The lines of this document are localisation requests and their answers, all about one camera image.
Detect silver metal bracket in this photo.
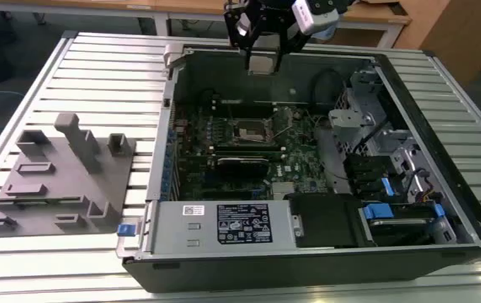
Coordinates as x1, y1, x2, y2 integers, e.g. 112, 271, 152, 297
327, 109, 377, 129

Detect blue disk carrier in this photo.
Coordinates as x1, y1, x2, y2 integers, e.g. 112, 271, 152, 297
359, 203, 393, 219

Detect grey parts rack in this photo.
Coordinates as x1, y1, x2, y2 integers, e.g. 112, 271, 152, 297
0, 112, 138, 238

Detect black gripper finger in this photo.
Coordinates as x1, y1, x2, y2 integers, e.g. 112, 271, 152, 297
224, 6, 262, 71
274, 18, 313, 71

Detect grey power supply unit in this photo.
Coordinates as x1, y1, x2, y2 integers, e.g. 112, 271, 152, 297
138, 199, 298, 255

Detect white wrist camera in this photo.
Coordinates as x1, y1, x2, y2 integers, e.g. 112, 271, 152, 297
291, 0, 341, 35

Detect wooden cabinet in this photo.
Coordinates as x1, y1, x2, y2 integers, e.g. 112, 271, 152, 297
395, 0, 481, 88

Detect green motherboard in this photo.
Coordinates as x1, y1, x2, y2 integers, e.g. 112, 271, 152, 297
171, 104, 338, 202

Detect hard disk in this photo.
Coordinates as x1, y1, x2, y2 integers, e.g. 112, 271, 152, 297
369, 217, 432, 247

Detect thin dark cable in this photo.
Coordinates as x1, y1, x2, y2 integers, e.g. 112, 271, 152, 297
351, 118, 389, 153

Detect wooden desk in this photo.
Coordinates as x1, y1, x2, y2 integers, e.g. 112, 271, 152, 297
0, 0, 159, 25
155, 0, 413, 48

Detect silver CPU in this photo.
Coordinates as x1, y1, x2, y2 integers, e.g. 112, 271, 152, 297
247, 56, 282, 76

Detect black graphics card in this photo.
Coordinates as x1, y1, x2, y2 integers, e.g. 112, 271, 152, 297
184, 156, 271, 187

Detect black PC case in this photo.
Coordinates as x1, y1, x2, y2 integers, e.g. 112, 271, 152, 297
115, 43, 481, 294

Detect small silver heat sink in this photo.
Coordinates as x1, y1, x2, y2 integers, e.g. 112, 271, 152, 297
271, 181, 297, 194

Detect metal drive cage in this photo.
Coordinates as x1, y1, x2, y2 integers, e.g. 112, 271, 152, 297
327, 69, 397, 155

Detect grey case latch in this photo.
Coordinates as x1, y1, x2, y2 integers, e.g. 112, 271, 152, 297
163, 44, 187, 69

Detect coloured power wires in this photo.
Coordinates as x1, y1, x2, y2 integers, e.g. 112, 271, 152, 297
416, 184, 442, 203

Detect black plastic disk bay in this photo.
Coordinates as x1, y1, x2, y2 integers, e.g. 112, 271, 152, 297
343, 153, 398, 196

